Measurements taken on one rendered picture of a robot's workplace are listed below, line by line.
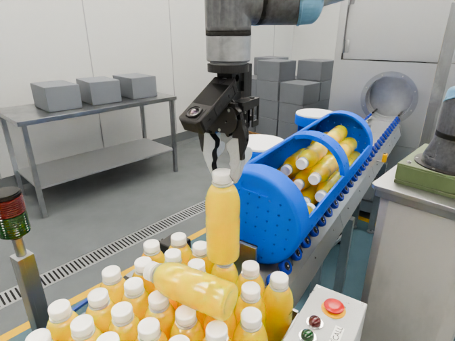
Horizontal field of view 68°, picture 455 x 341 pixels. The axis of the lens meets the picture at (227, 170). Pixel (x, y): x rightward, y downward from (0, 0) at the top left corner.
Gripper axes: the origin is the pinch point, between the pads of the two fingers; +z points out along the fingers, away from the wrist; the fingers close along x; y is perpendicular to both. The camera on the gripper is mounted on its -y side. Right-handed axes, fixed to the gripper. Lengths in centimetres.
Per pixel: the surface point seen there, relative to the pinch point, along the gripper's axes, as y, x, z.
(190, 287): -11.8, -0.8, 17.6
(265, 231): 22.8, 1.7, 25.5
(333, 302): 2.7, -22.6, 21.3
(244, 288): -1.2, -5.9, 23.2
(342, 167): 63, -7, 19
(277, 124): 379, 163, 100
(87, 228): 93, 205, 132
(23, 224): -19.7, 39.1, 13.7
